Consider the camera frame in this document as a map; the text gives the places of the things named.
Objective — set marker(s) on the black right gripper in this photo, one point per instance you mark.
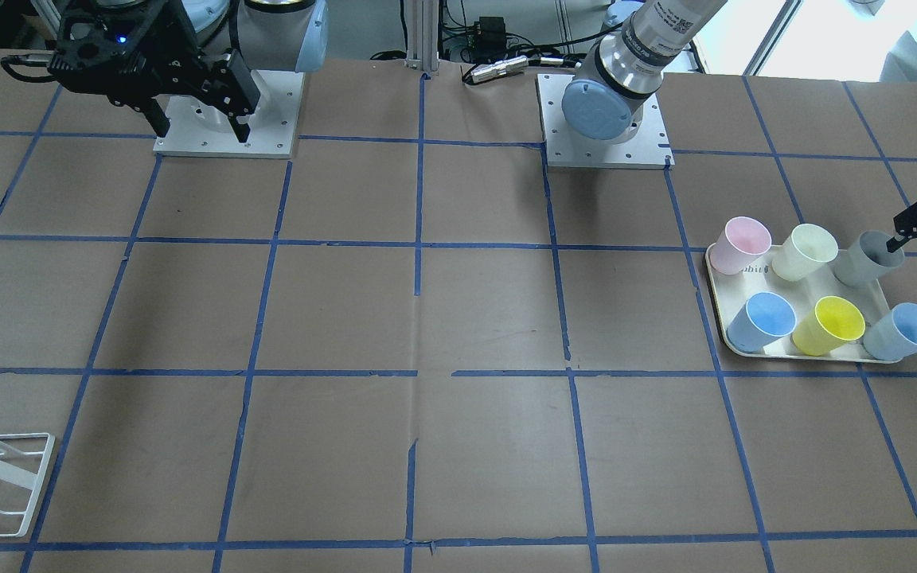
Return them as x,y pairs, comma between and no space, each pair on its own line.
162,49

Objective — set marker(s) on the grey white plastic cup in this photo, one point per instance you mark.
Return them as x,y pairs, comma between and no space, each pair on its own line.
867,259

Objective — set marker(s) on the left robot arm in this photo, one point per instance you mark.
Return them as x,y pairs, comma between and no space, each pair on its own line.
624,68

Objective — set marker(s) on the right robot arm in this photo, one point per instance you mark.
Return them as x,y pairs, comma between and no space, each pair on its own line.
271,35

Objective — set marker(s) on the light blue plastic cup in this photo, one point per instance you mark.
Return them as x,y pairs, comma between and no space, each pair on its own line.
894,336

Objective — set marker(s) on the pale green plastic cup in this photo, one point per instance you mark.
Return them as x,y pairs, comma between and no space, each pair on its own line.
807,248

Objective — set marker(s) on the yellow plastic cup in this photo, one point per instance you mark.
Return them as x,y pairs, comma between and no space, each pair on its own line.
834,321

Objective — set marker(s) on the pink plastic cup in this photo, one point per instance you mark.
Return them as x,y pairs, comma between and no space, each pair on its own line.
742,242

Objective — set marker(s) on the cream plastic tray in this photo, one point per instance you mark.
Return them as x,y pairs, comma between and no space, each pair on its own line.
730,292

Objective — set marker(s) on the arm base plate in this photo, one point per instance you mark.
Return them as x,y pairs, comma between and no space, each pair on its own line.
198,130
644,146

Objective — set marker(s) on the aluminium frame post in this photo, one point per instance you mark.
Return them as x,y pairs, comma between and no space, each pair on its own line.
422,34

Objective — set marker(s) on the silver cable connector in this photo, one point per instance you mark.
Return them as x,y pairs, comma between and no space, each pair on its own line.
481,73

